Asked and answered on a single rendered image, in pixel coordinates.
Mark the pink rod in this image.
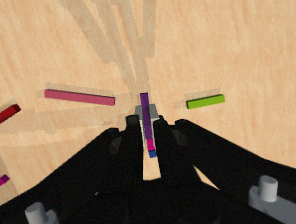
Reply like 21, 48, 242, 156
44, 89, 115, 106

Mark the small blue cube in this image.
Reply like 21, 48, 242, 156
148, 150, 157, 158

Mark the lime green rod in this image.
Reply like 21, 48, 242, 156
186, 94, 225, 109

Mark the magenta rod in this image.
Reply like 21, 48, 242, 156
0, 175, 10, 186
147, 139, 155, 150

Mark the red rod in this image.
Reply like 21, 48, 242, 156
0, 104, 21, 124

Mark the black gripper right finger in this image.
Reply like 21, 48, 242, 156
149, 103, 296, 224

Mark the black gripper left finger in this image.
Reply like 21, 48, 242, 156
0, 105, 145, 224

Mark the purple rod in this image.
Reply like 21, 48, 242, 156
140, 93, 153, 140

